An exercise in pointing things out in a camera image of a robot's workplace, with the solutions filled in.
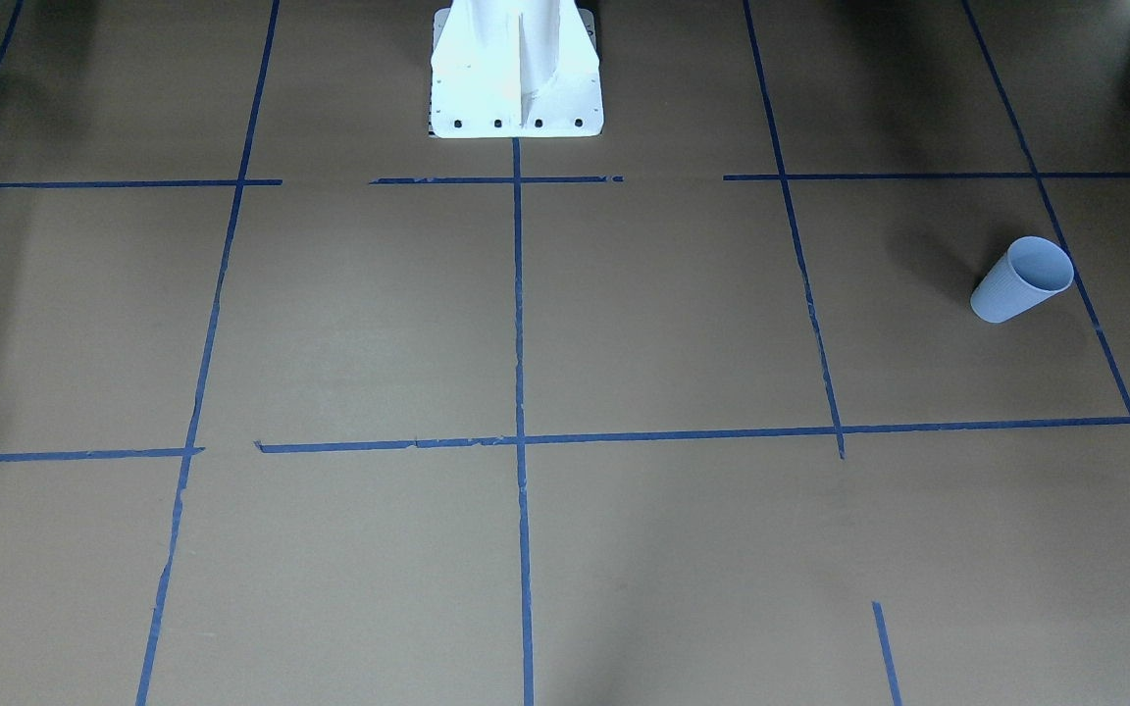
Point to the blue paper cup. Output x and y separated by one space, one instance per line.
1032 270

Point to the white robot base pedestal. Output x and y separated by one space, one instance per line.
515 69

